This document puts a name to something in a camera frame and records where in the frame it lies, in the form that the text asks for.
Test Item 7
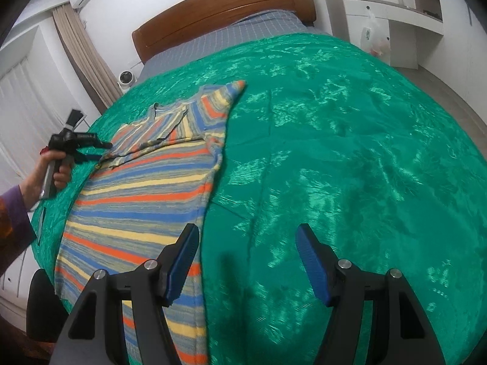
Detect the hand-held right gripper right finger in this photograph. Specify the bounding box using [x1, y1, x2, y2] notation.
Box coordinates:
[296, 224, 446, 365]

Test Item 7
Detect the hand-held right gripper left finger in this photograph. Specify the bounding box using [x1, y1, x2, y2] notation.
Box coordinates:
[55, 222, 200, 365]

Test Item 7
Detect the striped knit sweater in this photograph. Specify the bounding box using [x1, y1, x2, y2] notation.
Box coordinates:
[53, 80, 248, 365]

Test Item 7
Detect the person's left hand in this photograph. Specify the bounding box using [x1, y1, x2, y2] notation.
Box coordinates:
[23, 150, 73, 210]

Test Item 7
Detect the white sheer curtain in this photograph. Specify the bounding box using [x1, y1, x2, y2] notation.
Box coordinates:
[0, 51, 100, 176]

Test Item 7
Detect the small white fan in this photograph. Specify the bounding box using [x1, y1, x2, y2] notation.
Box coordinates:
[117, 70, 136, 89]

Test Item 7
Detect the beige curtain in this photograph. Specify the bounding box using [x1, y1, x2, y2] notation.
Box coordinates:
[51, 4, 123, 115]

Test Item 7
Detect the green velvet blanket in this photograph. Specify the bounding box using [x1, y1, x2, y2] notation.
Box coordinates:
[28, 32, 487, 365]

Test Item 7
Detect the grey striped bed sheet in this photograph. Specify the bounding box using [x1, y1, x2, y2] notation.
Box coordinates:
[138, 11, 313, 85]

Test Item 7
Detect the wooden bed headboard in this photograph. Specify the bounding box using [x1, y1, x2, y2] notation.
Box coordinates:
[131, 0, 317, 63]

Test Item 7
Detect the white plastic bag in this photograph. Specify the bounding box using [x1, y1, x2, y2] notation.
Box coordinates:
[358, 9, 392, 58]

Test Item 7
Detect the white desk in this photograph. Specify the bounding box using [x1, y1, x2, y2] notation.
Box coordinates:
[323, 0, 446, 70]

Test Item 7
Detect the white wardrobe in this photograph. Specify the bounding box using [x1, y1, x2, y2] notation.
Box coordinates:
[407, 0, 487, 50]

